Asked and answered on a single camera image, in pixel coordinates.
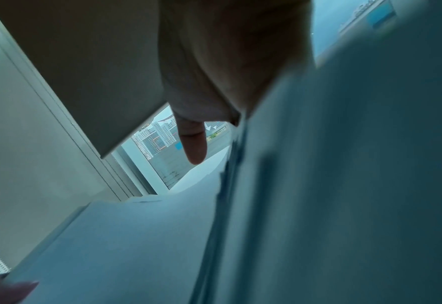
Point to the person's right hand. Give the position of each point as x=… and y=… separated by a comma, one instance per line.
x=221, y=59

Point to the person's left hand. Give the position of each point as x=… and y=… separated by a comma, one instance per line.
x=3, y=291

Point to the white fabric sheet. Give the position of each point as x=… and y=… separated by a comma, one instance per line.
x=318, y=193

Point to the high-rise buildings outside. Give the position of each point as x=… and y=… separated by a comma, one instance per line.
x=153, y=139

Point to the glass window pane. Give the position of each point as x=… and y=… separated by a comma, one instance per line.
x=172, y=166

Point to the beige roller blind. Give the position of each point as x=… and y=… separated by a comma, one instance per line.
x=93, y=59

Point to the white window frame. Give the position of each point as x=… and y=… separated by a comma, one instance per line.
x=131, y=175

